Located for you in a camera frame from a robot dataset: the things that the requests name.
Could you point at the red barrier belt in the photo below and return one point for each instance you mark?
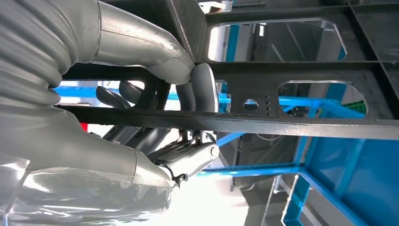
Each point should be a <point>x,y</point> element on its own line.
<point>84,127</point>

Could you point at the blue steel shelf rack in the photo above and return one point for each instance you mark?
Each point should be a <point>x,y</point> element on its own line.
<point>367,187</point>

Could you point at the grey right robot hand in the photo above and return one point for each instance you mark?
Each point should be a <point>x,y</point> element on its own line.
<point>78,149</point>

